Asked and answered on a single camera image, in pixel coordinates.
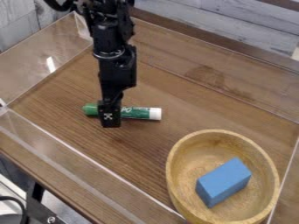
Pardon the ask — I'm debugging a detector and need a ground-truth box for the green Expo marker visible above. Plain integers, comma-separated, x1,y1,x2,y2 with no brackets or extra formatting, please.
81,103,163,121

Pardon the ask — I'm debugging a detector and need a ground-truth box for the black metal table leg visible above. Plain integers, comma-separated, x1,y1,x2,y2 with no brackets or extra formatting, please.
29,182,45,203

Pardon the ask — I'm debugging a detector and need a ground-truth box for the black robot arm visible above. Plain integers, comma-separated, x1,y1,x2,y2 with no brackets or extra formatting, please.
43,0,136,128

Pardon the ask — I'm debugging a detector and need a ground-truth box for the blue foam block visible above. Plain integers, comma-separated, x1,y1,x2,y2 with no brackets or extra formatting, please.
195,157,252,208

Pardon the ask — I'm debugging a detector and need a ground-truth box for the clear acrylic tray wall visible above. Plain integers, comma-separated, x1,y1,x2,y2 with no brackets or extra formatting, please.
0,11,299,224

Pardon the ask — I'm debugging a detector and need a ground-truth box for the brown wooden bowl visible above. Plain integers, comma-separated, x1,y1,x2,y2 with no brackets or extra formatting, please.
165,129,280,224

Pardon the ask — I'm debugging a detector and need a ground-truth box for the black cable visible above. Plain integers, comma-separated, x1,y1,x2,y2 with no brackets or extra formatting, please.
0,195,28,224

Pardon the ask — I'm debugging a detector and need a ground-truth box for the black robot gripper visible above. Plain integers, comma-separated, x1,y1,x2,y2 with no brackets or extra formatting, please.
93,45,136,128

